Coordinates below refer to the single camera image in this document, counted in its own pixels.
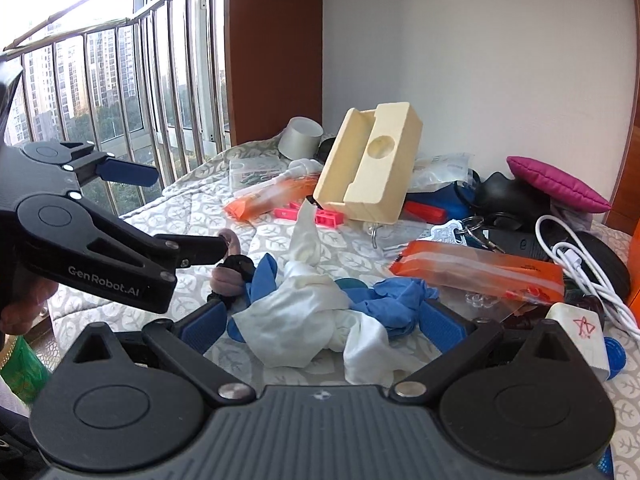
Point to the magenta cushion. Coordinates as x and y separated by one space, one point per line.
555 182

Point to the metal window railing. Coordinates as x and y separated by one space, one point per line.
150 60

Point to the blue pouch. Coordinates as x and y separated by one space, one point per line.
455 195

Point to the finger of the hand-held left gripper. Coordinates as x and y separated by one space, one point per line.
200 250
125 170

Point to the wooden wall panel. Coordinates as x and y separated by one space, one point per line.
272 50

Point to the pink and black toy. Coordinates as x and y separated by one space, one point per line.
225 285

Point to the wooden cabinet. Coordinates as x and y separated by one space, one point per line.
627 185

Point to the person's left hand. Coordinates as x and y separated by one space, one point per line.
22 307

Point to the white cloth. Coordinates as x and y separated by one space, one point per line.
300 310

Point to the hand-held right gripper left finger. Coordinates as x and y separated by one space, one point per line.
202 324

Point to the green bag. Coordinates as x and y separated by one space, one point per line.
20 367

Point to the crinkled clear plastic bag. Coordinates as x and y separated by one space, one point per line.
440 167

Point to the black round pouch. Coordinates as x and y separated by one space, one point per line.
600 255

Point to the white charger with red star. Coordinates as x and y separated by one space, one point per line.
580 337

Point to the blue plastic cap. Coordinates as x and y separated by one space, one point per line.
614 355

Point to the small white bottle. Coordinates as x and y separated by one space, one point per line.
300 167

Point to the metal hook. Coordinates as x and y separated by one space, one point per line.
375 237

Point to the silver keys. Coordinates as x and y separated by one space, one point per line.
447 232

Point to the cream plastic holder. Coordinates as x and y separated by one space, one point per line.
367 170

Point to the teal round lid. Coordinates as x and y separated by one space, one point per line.
352 284

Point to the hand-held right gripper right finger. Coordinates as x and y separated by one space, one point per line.
444 324

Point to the orange zip pouch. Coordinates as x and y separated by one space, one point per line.
265 197
475 267

